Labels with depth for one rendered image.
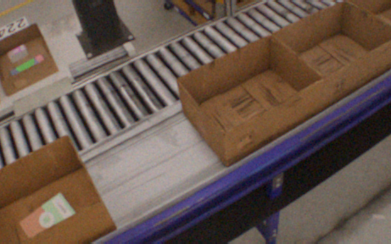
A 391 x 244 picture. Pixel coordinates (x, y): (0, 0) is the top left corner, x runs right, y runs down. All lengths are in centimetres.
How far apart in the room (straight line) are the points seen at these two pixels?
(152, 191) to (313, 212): 115
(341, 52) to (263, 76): 35
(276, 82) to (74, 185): 81
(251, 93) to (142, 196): 54
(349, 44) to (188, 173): 86
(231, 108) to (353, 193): 110
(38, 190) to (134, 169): 34
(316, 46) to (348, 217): 96
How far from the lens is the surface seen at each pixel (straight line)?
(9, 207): 148
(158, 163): 138
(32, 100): 201
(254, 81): 157
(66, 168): 143
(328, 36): 178
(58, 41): 230
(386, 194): 240
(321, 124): 141
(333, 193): 233
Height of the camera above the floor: 197
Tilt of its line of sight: 48 degrees down
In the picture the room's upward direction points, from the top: 11 degrees counter-clockwise
